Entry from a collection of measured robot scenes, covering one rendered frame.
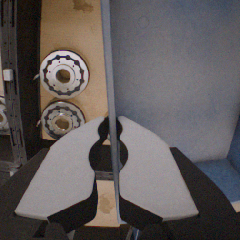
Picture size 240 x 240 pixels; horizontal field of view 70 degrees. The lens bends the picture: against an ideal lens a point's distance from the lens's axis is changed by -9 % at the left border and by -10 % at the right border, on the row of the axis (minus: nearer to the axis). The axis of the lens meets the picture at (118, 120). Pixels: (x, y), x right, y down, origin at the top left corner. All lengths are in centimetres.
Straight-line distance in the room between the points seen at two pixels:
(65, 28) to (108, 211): 59
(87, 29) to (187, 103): 28
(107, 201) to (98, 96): 37
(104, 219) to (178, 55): 67
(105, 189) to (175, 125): 45
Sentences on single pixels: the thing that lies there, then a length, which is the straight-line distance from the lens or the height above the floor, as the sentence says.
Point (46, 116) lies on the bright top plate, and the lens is 45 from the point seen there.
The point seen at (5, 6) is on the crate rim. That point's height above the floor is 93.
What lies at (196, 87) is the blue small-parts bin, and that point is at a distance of 19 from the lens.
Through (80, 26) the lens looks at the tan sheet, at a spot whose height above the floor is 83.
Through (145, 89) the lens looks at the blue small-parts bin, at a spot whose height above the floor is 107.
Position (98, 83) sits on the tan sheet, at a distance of 43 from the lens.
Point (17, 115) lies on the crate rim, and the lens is 38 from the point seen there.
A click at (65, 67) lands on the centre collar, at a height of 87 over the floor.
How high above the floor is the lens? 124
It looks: 61 degrees down
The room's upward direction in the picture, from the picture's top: 172 degrees clockwise
